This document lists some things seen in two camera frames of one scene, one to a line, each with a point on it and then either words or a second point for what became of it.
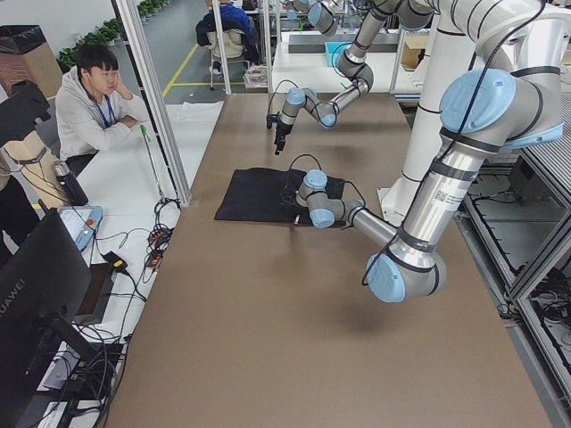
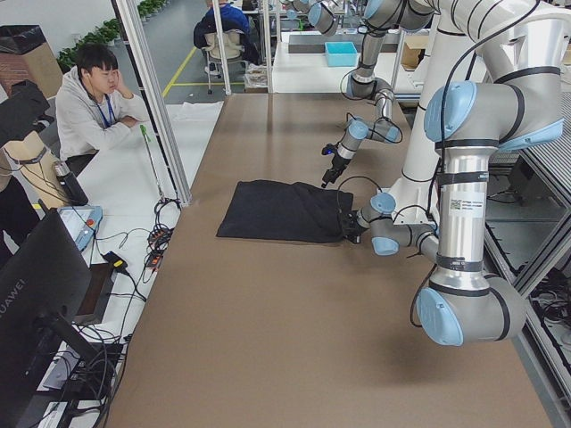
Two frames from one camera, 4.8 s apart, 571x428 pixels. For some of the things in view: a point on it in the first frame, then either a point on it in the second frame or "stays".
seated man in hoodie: x=95 y=109 stays
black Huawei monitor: x=45 y=289 stays
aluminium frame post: x=153 y=96 stays
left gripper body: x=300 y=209 to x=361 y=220
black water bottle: x=70 y=186 stays
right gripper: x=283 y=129 to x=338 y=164
